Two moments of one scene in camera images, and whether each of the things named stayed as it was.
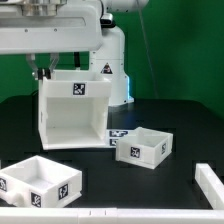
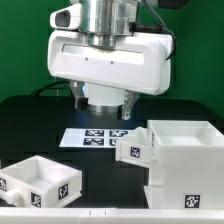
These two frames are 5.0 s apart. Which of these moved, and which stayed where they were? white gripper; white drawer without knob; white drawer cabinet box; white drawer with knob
Moved: white drawer cabinet box; white gripper
Stayed: white drawer without knob; white drawer with knob
